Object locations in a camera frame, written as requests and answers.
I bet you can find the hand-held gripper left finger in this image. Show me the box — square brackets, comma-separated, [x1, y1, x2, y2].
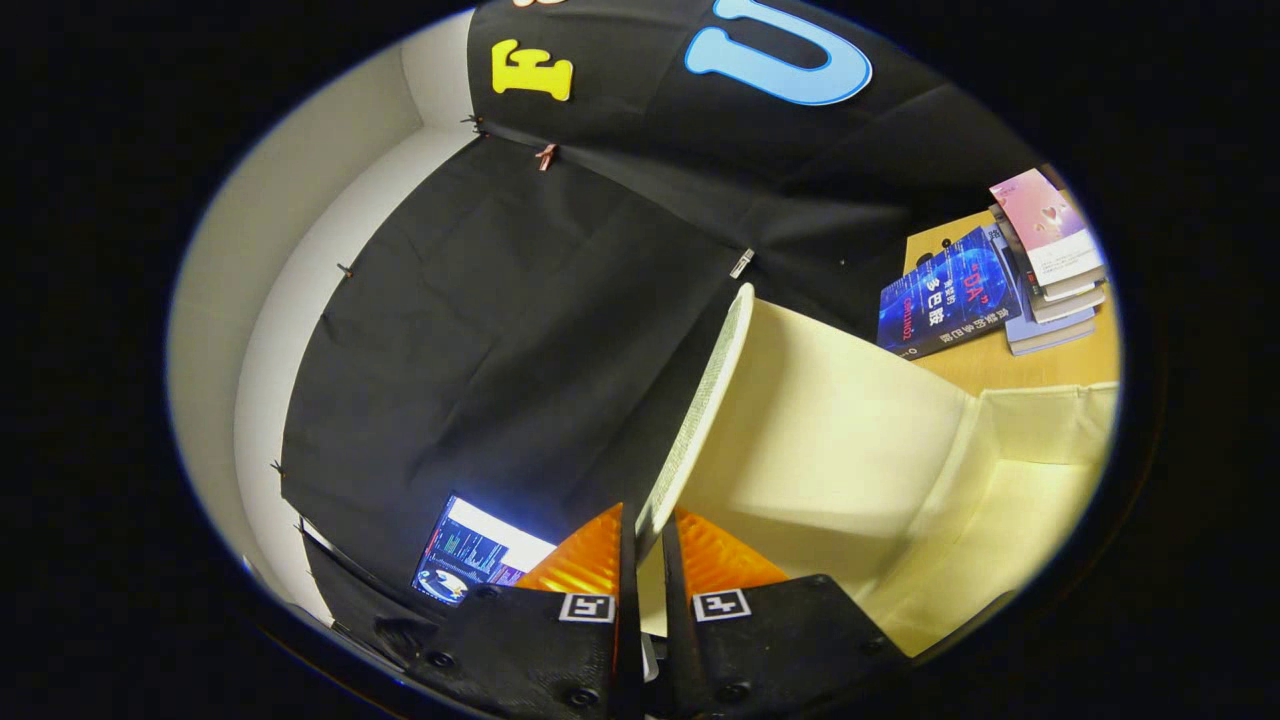
[372, 502, 644, 720]

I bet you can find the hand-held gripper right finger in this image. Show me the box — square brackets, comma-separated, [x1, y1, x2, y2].
[660, 506, 913, 720]

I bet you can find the beige fabric storage box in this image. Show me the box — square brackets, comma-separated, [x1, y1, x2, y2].
[635, 283, 1121, 658]

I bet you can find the computer monitor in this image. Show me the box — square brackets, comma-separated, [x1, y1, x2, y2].
[411, 494, 558, 608]

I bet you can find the black backdrop cloth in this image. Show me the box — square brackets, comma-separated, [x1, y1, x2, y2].
[270, 0, 1061, 641]

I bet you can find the dark blue cover book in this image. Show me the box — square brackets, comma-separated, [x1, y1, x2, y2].
[877, 226, 1024, 360]

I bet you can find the pale blue cover book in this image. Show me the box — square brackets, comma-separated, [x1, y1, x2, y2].
[985, 225, 1098, 357]

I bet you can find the grey cover book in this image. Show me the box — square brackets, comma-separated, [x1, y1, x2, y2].
[992, 205, 1109, 324]

